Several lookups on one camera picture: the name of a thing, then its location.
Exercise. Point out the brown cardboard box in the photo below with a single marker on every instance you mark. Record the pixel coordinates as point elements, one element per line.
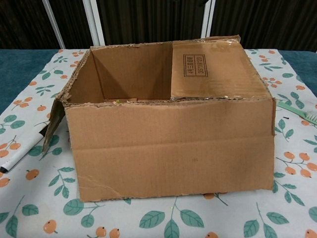
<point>173,148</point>

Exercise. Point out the floral leaf print tablecloth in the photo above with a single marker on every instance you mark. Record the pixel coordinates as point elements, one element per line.
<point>99,218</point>

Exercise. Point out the white marker black cap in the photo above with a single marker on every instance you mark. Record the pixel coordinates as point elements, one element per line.
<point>22,152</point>

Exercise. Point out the green toothbrush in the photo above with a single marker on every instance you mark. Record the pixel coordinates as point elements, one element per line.
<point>299,114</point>

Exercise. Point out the wide white frame post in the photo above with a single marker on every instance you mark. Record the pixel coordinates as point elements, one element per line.
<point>94,24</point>
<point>208,19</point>

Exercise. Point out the thin white frame post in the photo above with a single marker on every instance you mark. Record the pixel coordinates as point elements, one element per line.
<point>54,27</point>

